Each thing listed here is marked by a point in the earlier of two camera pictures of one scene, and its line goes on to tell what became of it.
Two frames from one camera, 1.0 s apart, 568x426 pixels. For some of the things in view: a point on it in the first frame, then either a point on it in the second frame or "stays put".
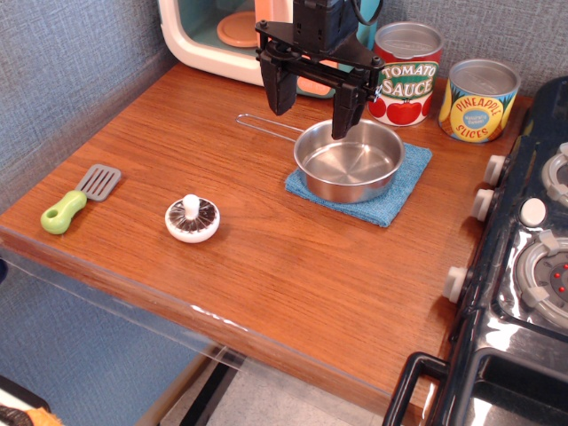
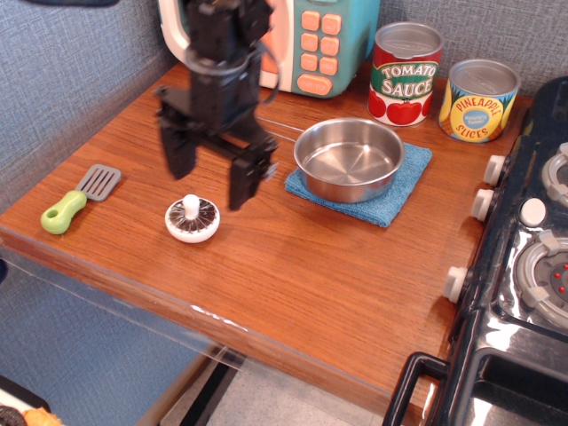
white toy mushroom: [192, 219] stays put
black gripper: [322, 41] → [222, 109]
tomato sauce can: [412, 52] stays put
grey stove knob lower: [453, 283] stays put
